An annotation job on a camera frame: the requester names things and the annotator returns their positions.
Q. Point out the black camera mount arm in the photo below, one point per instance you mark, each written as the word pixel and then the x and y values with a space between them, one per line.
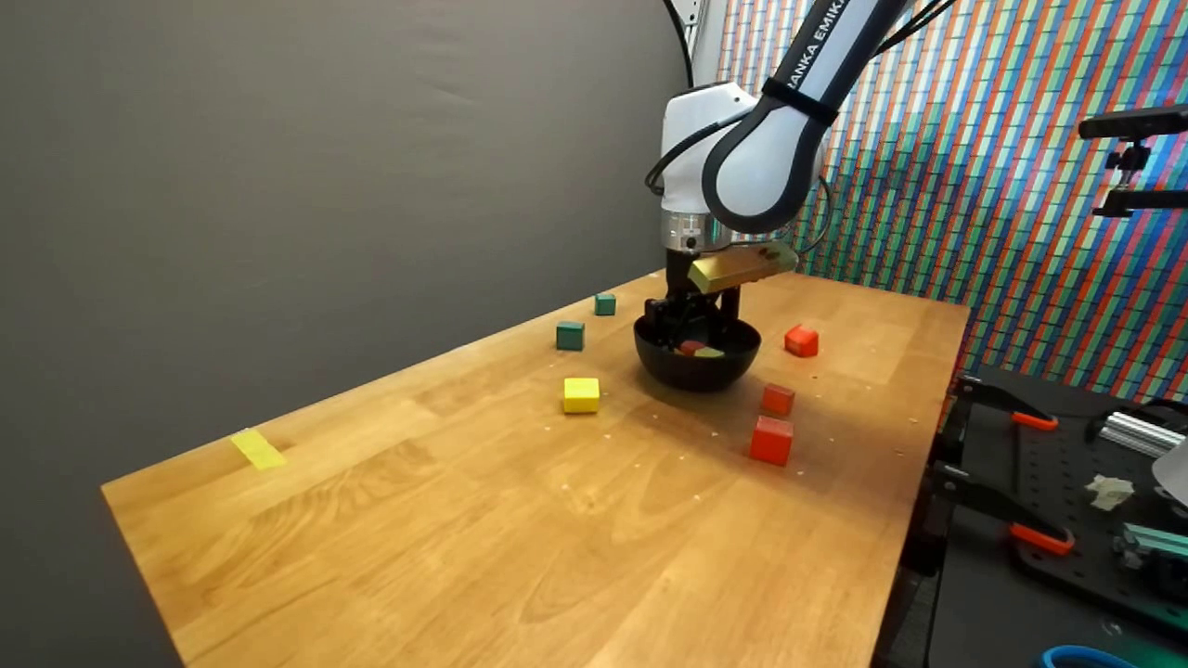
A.
pixel 1134 124

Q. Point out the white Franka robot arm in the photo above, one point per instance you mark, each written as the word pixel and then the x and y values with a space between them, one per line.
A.
pixel 694 124

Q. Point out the grey fabric backdrop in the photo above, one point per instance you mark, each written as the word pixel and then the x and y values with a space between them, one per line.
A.
pixel 311 187

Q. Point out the yellow tape strip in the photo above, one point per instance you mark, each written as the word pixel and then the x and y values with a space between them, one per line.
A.
pixel 259 451

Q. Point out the grey round plate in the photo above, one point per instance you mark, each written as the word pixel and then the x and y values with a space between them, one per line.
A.
pixel 1175 476

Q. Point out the black bowl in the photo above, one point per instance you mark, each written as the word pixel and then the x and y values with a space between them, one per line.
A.
pixel 696 377

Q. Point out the teal wooden block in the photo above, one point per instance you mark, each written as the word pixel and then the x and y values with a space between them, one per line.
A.
pixel 602 301
pixel 571 335

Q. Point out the small pale crumpled wad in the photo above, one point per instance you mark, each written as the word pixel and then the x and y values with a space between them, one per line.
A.
pixel 1113 493

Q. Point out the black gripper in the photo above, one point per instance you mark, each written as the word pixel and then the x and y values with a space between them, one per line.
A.
pixel 684 281

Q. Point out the yellow wooden block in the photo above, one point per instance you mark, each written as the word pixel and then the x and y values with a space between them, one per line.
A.
pixel 581 394
pixel 711 356

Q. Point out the black pegboard bench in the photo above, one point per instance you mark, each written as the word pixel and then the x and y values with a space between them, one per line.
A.
pixel 1062 470

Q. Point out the red wooden block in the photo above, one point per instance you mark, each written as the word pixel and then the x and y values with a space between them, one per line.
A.
pixel 779 398
pixel 690 351
pixel 799 338
pixel 769 445

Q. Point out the white backdrop frame pole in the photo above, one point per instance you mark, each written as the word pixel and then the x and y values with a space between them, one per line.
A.
pixel 706 30

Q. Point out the silver aluminium bar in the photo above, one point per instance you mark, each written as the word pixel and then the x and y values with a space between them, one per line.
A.
pixel 1138 434

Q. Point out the teal metal bar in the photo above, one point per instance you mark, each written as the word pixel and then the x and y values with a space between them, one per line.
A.
pixel 1155 543

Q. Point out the tan wrist camera box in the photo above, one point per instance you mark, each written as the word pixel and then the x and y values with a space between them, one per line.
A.
pixel 743 265

